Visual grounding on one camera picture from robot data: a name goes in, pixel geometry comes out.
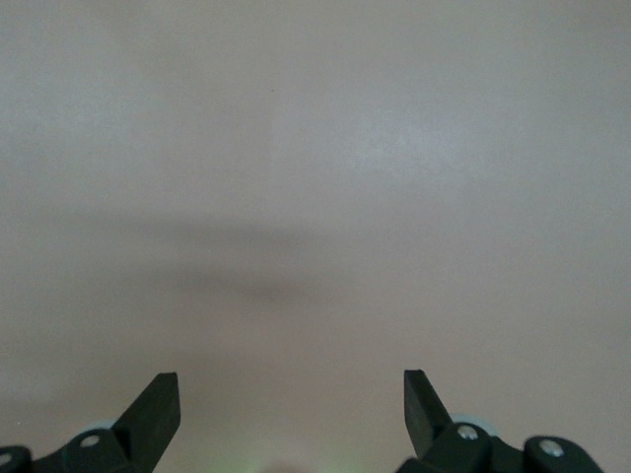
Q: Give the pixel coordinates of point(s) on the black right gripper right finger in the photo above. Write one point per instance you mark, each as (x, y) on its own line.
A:
(429, 424)

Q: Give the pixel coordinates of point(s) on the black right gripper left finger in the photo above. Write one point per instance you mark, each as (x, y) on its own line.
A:
(148, 424)

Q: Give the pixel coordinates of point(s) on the brown table mat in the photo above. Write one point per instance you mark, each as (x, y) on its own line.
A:
(315, 148)

